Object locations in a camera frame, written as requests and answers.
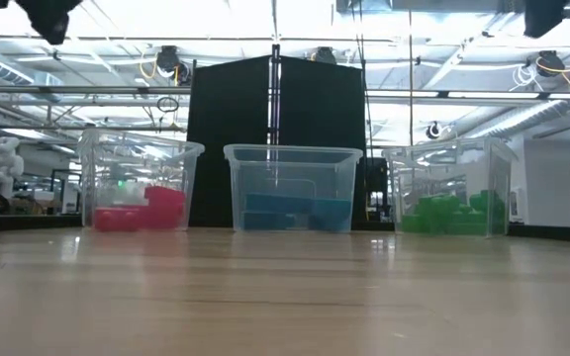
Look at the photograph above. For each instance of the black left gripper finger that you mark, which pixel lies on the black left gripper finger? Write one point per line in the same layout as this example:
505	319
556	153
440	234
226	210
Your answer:
50	17

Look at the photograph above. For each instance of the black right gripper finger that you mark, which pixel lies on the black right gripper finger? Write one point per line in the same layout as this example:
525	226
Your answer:
544	17

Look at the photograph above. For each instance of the blue toy block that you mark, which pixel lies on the blue toy block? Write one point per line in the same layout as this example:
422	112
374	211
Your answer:
332	215

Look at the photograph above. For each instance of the white robot figure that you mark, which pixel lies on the white robot figure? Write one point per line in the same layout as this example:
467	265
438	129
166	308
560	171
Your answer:
3	165

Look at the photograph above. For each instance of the clear plastic bin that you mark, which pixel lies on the clear plastic bin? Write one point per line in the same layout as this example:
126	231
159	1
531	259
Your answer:
292	168
443	163
136	158

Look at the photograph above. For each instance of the thin vertical pole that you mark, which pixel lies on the thin vertical pole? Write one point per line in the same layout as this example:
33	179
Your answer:
410	114

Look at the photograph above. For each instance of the black backdrop panel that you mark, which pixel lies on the black backdrop panel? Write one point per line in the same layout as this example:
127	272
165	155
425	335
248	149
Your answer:
225	99
322	99

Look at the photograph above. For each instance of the black box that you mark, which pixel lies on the black box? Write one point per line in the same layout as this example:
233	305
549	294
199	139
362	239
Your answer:
376	183

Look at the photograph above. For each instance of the black backdrop stand pole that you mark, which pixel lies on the black backdrop stand pole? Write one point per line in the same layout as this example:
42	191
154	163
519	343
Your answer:
275	99

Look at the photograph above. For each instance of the silver ventilation duct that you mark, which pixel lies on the silver ventilation duct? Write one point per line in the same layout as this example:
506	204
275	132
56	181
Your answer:
527	118

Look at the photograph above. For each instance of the black metal frame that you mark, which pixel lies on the black metal frame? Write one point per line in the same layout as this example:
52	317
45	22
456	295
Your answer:
66	171

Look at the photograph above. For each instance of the grey horizontal ceiling rail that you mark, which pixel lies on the grey horizontal ceiling rail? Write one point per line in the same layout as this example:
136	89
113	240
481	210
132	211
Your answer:
399	93

